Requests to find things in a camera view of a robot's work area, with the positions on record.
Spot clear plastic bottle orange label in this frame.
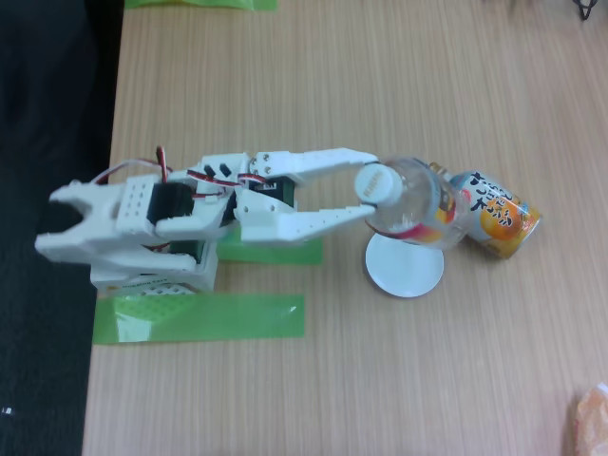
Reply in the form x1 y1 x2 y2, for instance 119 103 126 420
353 155 469 251

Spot orange juice bottle can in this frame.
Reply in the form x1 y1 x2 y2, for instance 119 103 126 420
429 161 543 260

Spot short green tape strip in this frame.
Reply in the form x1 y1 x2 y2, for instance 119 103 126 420
216 226 324 267

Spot white round plate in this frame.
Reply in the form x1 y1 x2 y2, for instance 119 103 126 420
364 232 447 299

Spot long green tape strip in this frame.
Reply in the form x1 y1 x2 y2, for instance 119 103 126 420
92 293 306 346

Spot green plastic bag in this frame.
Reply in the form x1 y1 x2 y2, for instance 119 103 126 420
123 0 277 13

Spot orange plastic bag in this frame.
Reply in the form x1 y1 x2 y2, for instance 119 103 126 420
567 382 608 456

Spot black cable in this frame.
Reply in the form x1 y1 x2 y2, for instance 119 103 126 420
572 0 599 22

